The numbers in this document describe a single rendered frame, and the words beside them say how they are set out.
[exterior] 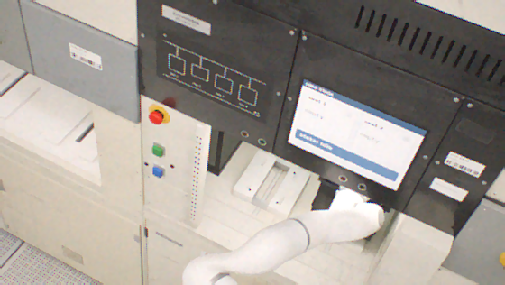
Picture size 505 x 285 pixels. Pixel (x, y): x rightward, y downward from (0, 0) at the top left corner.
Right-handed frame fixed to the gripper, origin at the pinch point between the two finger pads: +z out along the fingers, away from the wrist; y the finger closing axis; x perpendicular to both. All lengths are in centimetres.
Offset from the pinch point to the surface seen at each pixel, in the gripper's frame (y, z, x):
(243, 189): -35.0, -9.0, -31.5
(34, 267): -119, -36, -122
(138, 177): -63, -30, -20
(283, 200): -20.9, -5.8, -31.4
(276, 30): -27, -30, 56
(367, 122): -3, -30, 42
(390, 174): 6.4, -30.4, 30.0
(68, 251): -101, -30, -99
